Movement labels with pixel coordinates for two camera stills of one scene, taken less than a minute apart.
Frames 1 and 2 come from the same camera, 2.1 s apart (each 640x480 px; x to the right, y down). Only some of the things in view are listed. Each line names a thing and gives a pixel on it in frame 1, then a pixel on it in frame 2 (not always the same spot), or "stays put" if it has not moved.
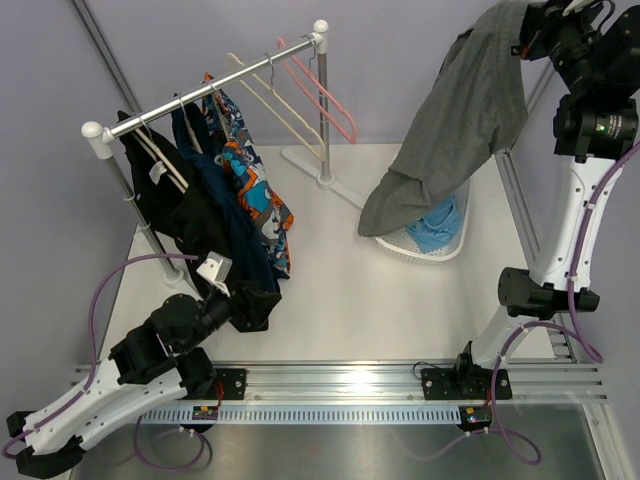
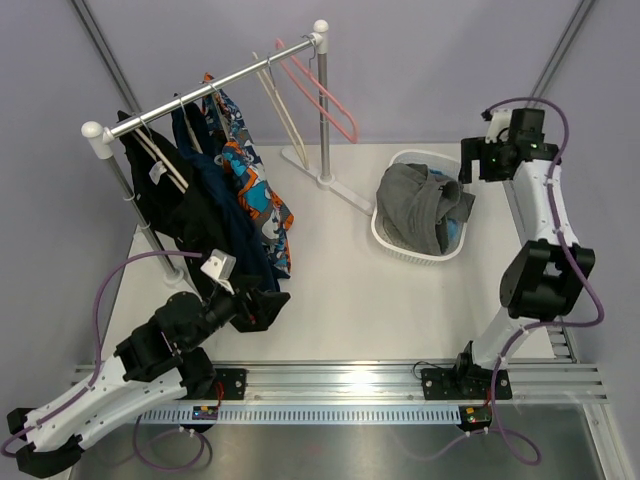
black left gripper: x=257 y=306 stays put
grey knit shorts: x=477 y=101 to x=418 y=208
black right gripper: x=537 y=29 to x=475 y=149
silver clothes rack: x=98 y=139 stays put
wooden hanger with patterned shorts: x=221 y=112 stays put
